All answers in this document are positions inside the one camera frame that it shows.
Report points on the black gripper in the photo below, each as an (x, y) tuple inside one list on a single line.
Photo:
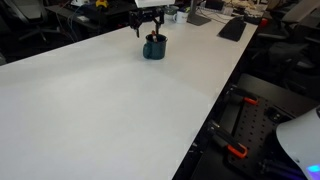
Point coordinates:
[(148, 13)]

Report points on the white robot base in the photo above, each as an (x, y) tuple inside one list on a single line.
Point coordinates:
[(300, 140)]

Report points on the red cup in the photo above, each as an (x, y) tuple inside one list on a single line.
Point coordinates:
[(264, 22)]

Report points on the pale green bowl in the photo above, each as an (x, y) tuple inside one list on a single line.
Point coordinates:
[(170, 10)]

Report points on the dark teal mug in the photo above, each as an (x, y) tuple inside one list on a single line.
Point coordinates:
[(158, 50)]

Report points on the white mug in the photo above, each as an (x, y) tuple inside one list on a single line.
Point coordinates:
[(181, 17)]

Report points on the black side desk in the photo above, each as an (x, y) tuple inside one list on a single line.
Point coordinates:
[(110, 15)]

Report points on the yellow toy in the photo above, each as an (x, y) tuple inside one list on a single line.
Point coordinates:
[(102, 4)]

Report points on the grey monitor stand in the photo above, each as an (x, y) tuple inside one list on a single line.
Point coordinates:
[(197, 16)]

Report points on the black keyboard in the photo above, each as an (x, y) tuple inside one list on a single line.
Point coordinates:
[(233, 29)]

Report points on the grey office chair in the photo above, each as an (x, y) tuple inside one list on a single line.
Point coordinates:
[(26, 13)]

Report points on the black robot cart top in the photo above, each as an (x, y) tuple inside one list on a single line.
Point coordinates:
[(266, 88)]

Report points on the black office chair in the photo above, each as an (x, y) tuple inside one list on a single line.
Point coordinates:
[(286, 56)]

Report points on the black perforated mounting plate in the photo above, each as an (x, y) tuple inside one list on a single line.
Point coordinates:
[(256, 130)]

